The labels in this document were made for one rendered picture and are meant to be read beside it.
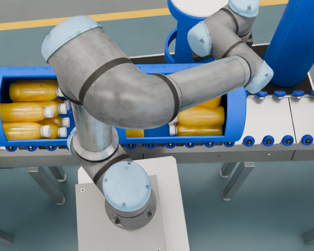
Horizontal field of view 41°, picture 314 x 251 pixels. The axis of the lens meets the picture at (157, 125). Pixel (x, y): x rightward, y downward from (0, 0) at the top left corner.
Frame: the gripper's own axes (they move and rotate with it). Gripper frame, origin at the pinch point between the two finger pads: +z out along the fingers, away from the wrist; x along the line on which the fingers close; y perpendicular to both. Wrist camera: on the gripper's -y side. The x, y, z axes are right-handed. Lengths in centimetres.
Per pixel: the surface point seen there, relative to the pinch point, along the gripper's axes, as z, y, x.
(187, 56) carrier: 57, -2, 45
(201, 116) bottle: 18.1, -3.3, -5.9
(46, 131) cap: 19, -57, -10
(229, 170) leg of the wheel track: 116, 24, 6
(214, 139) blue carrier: 21.9, 1.3, -13.3
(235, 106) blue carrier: 9.3, 6.9, -6.7
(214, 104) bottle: 14.4, 1.2, -3.2
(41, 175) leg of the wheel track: 74, -72, -8
